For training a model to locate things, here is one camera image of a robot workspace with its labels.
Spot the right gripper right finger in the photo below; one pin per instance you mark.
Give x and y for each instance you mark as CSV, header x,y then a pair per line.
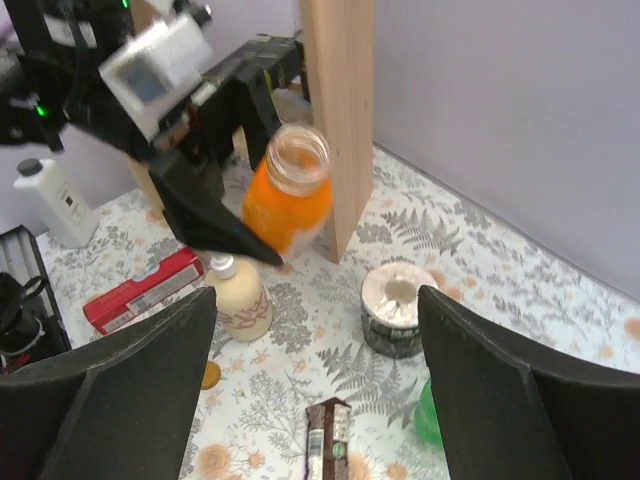
x,y
510,407

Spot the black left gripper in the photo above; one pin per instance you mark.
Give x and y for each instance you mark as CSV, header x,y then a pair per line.
x,y
234,94

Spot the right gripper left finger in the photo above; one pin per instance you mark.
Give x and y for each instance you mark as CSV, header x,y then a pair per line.
x,y
120,407

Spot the green plastic bottle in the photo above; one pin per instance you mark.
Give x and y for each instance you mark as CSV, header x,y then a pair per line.
x,y
425,417

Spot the orange juice bottle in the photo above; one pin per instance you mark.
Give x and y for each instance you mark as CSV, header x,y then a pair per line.
x,y
290,196

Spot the orange bottle cap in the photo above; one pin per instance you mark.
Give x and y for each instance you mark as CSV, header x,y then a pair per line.
x,y
212,375

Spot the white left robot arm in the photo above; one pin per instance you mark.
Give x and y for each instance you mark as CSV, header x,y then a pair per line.
x,y
55,40

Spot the cream pump soap bottle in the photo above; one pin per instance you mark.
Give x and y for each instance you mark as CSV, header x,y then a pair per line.
x,y
243,307

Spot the red toothpaste box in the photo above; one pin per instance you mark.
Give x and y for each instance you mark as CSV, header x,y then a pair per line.
x,y
122,304

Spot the wooden shelf unit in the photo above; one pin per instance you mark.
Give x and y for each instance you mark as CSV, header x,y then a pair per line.
x,y
338,52

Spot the floral table mat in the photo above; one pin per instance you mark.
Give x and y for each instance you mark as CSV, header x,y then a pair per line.
x,y
252,424

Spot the white button box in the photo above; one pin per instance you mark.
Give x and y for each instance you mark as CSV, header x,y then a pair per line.
x,y
57,201

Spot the brown chocolate bar wrapper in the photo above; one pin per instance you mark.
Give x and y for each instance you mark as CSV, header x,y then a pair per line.
x,y
328,434

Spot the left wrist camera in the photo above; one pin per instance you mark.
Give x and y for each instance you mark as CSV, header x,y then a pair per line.
x,y
155,70

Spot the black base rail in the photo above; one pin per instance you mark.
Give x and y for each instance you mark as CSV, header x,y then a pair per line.
x,y
31,324

